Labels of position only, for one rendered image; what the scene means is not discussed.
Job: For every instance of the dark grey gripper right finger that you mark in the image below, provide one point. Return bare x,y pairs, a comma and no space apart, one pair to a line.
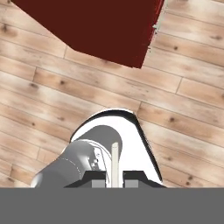
134,176

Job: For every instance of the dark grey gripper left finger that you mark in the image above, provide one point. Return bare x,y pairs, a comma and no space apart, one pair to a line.
94,176

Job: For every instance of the pale beige straw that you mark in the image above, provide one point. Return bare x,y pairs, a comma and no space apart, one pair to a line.
115,163

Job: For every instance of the white and grey rounded object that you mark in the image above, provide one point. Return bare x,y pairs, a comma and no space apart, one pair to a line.
128,137

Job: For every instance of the dark red cabinet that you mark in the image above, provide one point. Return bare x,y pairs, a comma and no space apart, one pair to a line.
102,26

